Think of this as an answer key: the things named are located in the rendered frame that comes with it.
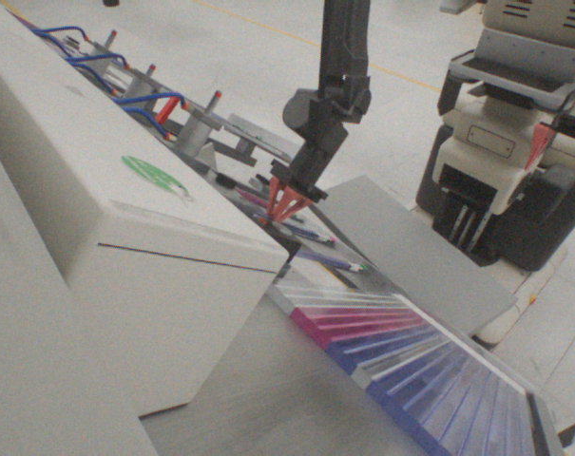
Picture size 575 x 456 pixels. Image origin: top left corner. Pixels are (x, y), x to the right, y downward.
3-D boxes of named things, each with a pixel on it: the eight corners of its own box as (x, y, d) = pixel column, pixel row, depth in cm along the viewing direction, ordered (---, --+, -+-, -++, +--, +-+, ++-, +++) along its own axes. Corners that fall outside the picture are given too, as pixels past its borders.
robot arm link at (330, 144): (357, 133, 63) (334, 121, 66) (339, 115, 57) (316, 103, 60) (335, 166, 64) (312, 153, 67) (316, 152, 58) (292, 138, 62)
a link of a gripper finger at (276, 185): (274, 232, 61) (306, 184, 59) (248, 209, 64) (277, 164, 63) (295, 238, 66) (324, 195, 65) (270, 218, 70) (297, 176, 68)
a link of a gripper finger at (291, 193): (270, 228, 61) (301, 181, 60) (245, 206, 65) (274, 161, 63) (291, 235, 67) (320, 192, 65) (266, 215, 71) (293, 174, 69)
